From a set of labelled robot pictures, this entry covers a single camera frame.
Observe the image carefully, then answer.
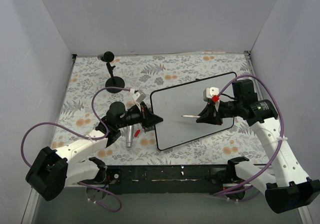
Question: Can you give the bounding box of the purple cable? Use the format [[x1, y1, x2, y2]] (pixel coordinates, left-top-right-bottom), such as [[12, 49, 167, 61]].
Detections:
[[21, 87, 137, 212], [212, 74, 286, 202]]

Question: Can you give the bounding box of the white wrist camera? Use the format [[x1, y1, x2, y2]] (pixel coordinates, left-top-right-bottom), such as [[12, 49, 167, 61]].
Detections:
[[132, 90, 146, 109], [203, 87, 220, 111]]

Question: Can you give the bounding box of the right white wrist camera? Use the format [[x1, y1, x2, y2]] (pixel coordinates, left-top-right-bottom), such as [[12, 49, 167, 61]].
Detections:
[[203, 87, 220, 111]]

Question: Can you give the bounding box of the black base bar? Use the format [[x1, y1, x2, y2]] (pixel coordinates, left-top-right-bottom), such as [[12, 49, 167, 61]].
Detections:
[[106, 164, 236, 194]]

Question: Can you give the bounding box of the white whiteboard black frame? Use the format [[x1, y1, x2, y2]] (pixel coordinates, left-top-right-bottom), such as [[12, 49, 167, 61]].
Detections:
[[150, 72, 237, 151]]

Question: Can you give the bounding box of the black microphone stand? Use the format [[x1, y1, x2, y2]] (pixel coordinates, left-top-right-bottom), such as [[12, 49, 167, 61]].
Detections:
[[105, 62, 125, 93]]

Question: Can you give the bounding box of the red white marker pen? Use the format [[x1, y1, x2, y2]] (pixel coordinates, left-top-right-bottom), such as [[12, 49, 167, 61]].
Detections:
[[181, 115, 200, 119]]

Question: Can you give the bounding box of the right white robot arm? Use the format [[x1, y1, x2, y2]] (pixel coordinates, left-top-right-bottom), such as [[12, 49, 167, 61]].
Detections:
[[196, 79, 320, 213]]

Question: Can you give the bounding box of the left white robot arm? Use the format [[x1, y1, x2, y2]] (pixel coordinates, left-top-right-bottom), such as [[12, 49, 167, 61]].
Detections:
[[25, 102, 163, 201]]

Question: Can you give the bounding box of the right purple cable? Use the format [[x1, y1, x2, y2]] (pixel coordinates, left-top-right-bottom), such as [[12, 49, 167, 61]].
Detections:
[[212, 74, 286, 202]]

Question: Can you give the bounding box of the black perforated plate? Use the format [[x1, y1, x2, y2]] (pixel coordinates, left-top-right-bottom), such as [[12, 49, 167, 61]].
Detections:
[[143, 126, 155, 133]]

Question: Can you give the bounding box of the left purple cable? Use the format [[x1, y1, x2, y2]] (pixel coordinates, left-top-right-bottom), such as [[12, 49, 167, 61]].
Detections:
[[21, 87, 137, 212]]

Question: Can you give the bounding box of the silver microphone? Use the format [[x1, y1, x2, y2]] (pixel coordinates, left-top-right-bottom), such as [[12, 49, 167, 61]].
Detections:
[[126, 125, 134, 148]]

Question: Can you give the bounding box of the floral table mat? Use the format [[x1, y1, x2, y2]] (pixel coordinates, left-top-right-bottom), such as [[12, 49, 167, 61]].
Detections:
[[51, 53, 268, 165]]

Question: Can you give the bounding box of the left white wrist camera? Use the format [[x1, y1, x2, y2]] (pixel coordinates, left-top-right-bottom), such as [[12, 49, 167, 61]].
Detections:
[[132, 90, 146, 109]]

